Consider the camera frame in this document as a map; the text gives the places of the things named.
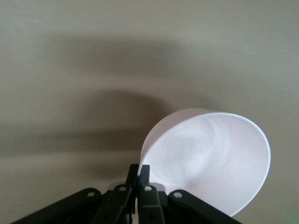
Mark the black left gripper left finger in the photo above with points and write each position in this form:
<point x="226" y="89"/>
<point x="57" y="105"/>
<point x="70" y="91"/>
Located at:
<point x="112" y="205"/>

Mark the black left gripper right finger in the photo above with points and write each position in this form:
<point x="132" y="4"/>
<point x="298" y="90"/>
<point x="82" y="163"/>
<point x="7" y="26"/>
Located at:
<point x="151" y="207"/>

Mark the pink plastic bowl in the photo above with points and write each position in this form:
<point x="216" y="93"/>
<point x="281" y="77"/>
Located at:
<point x="210" y="158"/>

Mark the brown table cover sheet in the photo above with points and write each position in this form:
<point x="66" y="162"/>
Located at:
<point x="93" y="58"/>

